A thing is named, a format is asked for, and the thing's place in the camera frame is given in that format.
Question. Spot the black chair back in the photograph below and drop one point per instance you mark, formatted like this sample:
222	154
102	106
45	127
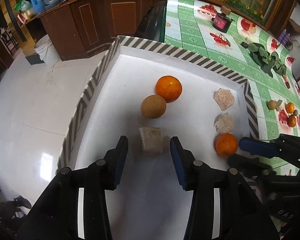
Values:
152	25

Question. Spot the brown round fruit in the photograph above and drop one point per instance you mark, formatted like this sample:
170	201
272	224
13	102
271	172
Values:
154	106
271	104

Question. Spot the brown wooden cabinet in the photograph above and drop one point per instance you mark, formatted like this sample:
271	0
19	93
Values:
83	28

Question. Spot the pale foam chunk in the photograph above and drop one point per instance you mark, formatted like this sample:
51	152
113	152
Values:
224	124

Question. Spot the large orange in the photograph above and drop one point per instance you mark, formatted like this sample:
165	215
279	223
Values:
168	87

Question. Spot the purple bottles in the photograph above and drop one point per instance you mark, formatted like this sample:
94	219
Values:
283	37

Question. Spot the green leafy vegetable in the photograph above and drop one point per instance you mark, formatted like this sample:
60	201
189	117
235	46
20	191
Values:
279	67
261	57

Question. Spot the beige foam chunk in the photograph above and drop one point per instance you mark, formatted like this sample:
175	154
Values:
279	105

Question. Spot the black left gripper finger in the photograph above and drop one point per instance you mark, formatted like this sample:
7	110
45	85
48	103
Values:
250	167
223	205
55	213

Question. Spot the white plastic bucket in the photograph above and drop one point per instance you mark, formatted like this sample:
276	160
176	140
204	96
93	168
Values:
46	51

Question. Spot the blue plastic jug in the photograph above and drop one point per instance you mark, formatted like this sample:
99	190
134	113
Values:
38	6

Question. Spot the black shoe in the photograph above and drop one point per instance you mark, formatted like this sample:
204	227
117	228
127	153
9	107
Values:
22	202

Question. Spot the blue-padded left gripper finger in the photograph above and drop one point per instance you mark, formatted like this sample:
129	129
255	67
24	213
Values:
257	147

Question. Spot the small dark object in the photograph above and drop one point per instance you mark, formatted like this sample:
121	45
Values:
244	45

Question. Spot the dark jar with cork lid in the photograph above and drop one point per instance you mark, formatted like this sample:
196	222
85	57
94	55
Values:
222	21

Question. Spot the white striped-rim tray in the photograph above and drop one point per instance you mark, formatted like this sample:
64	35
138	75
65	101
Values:
149	203

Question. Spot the white foam-wrapped chunk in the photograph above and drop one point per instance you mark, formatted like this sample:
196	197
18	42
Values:
224	98

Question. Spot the white foam chunk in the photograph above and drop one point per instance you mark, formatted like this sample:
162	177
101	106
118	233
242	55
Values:
152	141

